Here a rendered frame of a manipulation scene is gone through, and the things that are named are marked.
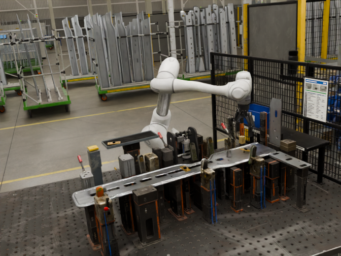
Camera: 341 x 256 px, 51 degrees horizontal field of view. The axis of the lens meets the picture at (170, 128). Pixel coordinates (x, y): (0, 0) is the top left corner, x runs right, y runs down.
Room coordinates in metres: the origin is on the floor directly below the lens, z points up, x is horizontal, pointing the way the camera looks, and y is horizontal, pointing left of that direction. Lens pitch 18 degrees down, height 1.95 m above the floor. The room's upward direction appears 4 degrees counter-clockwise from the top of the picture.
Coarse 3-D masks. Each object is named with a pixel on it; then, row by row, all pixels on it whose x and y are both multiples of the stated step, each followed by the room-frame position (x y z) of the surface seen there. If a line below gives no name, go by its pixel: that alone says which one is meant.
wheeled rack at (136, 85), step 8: (88, 32) 9.51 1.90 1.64; (160, 32) 9.62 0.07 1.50; (168, 48) 9.10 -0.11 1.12; (160, 56) 9.99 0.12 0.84; (168, 56) 9.13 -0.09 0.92; (96, 64) 8.62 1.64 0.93; (160, 64) 9.99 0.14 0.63; (144, 80) 9.50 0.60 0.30; (96, 88) 9.18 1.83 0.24; (104, 88) 8.75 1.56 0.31; (112, 88) 8.80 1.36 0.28; (120, 88) 8.75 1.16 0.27; (128, 88) 8.78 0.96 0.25; (136, 88) 8.83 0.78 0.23; (104, 96) 8.71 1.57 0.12
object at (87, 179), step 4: (88, 172) 2.03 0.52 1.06; (80, 176) 1.99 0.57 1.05; (84, 176) 1.97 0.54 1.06; (88, 176) 1.96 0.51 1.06; (92, 176) 1.96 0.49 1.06; (84, 180) 1.94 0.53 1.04; (88, 180) 1.95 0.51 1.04; (92, 180) 1.96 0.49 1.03; (84, 184) 1.94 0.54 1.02; (88, 184) 1.95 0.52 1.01; (92, 184) 1.96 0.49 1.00; (84, 188) 1.94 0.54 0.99
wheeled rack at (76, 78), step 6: (78, 36) 11.24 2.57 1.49; (84, 36) 11.28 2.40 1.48; (60, 54) 11.66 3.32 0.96; (66, 54) 11.71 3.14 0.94; (66, 78) 10.85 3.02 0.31; (72, 78) 10.90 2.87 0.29; (78, 78) 10.89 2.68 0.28; (84, 78) 10.91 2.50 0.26; (90, 78) 10.96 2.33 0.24; (96, 78) 11.01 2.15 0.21
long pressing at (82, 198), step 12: (252, 144) 2.43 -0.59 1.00; (216, 156) 2.25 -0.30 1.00; (240, 156) 2.22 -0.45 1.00; (264, 156) 2.22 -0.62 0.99; (168, 168) 2.12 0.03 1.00; (180, 168) 2.11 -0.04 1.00; (192, 168) 2.09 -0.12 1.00; (216, 168) 2.08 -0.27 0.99; (120, 180) 1.99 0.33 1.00; (132, 180) 1.98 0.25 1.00; (156, 180) 1.96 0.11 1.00; (168, 180) 1.95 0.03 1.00; (84, 192) 1.88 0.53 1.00; (108, 192) 1.85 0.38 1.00; (120, 192) 1.84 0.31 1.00; (84, 204) 1.74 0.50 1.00
